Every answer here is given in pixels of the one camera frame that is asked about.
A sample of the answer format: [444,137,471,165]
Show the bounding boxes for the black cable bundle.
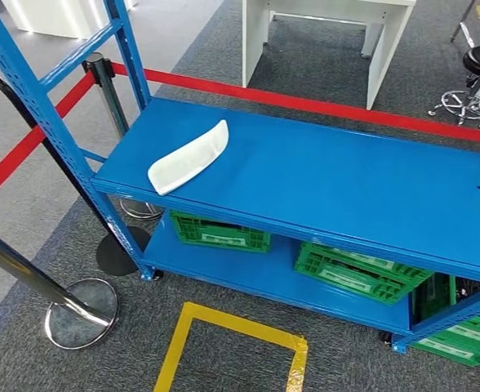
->
[455,277,480,303]

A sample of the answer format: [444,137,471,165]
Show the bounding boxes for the blue metal shelf rack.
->
[0,0,480,355]

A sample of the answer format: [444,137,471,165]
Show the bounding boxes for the grey metal frame legs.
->
[451,0,479,49]

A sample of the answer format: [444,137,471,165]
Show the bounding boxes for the black stanchion post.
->
[0,62,152,278]

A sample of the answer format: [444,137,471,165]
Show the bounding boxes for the white curved plastic trim part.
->
[147,119,230,197]

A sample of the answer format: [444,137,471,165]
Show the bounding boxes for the white lit display block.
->
[1,0,136,40]

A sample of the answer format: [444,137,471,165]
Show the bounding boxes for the red barrier belt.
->
[0,71,96,209]
[110,60,480,145]

